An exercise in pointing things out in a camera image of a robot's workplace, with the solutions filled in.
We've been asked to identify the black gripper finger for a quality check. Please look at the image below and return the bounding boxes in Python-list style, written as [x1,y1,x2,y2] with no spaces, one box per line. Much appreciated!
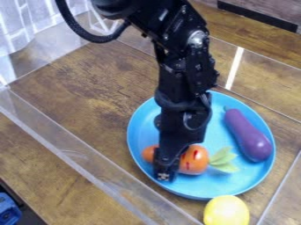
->
[152,140,190,182]

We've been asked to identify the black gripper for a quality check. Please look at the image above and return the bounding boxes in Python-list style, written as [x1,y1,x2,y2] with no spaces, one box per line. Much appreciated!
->
[154,49,218,153]

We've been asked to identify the orange toy carrot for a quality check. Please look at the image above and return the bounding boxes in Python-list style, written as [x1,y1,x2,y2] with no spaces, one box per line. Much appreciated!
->
[140,143,240,176]

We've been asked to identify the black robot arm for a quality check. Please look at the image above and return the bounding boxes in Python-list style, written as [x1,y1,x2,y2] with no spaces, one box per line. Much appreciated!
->
[92,0,218,181]

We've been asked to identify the blue plastic plate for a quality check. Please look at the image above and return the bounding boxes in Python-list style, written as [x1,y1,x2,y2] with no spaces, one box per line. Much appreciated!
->
[127,91,277,200]

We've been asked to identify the purple toy eggplant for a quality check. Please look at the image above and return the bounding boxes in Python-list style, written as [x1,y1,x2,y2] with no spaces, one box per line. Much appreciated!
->
[223,108,273,162]

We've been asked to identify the yellow toy lemon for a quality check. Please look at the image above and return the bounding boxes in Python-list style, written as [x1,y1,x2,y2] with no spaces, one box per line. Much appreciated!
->
[203,195,250,225]

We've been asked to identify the blue object at corner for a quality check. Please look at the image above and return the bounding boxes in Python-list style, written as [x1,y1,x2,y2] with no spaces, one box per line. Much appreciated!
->
[0,192,22,225]

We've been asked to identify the white patterned curtain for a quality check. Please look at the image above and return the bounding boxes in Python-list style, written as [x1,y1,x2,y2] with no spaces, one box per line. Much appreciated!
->
[0,0,95,57]

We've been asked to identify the clear acrylic enclosure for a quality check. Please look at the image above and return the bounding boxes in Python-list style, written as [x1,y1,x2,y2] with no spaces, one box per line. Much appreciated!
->
[0,4,301,225]

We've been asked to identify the black corrugated cable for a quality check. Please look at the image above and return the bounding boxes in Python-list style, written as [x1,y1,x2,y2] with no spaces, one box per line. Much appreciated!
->
[53,0,132,44]

